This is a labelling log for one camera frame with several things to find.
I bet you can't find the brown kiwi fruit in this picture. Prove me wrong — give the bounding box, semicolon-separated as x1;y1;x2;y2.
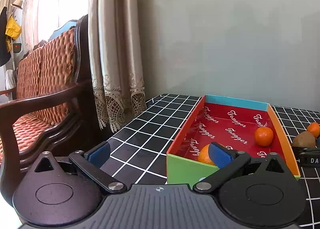
292;131;316;148

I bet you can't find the orange tangerine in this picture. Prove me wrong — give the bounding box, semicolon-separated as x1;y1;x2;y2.
307;122;320;138
254;127;274;147

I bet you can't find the yellow-orange tangerine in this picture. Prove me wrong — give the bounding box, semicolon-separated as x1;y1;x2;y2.
197;144;215;165

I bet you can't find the colourful cardboard box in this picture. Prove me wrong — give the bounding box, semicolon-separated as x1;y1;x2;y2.
167;95;300;186

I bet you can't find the wooden rattan bench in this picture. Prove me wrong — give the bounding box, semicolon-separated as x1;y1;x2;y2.
1;16;112;204

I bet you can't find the beige lace curtain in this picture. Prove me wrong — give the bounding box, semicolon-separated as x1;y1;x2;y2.
88;0;146;133

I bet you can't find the black hanging garment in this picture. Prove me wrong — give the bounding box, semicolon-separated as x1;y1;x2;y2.
0;6;11;66

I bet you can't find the yellow bag on rack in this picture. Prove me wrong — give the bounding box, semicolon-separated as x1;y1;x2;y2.
5;16;22;52

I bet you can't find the straw hat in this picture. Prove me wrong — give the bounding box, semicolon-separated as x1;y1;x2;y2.
10;0;23;10

